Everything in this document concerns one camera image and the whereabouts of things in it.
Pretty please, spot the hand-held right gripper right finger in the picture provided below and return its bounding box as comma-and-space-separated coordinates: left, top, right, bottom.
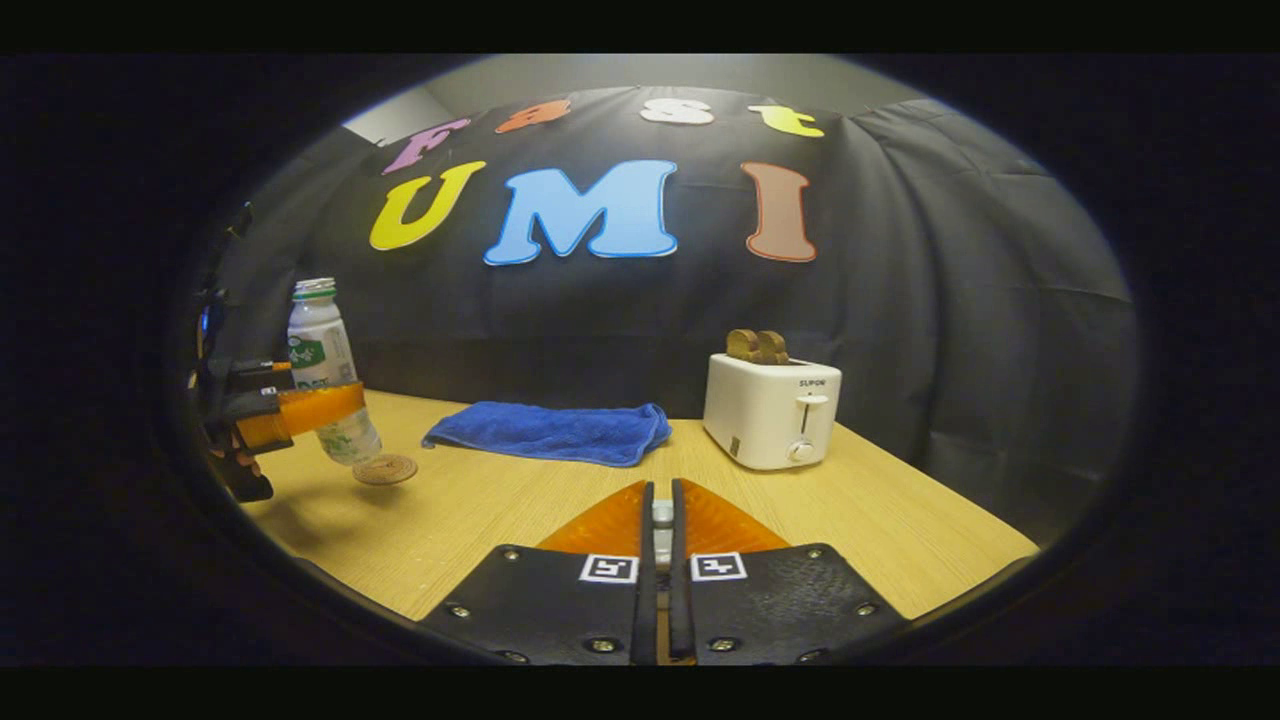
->
668, 478, 911, 667

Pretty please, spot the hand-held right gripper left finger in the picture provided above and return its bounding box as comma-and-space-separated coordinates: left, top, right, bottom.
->
418, 480, 657, 667

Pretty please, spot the white green-label water bottle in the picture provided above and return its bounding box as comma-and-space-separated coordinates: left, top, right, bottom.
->
287, 277, 384, 467

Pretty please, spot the round brown coaster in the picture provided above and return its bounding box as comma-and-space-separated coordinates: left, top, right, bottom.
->
352, 454, 419, 487

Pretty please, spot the blue towel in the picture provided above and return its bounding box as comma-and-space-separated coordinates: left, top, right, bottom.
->
421, 401, 673, 469

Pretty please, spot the white toaster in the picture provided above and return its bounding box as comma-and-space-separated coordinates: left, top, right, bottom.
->
702, 352, 843, 472

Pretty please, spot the black backdrop cloth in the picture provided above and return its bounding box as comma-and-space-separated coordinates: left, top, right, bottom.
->
200, 85, 1141, 546

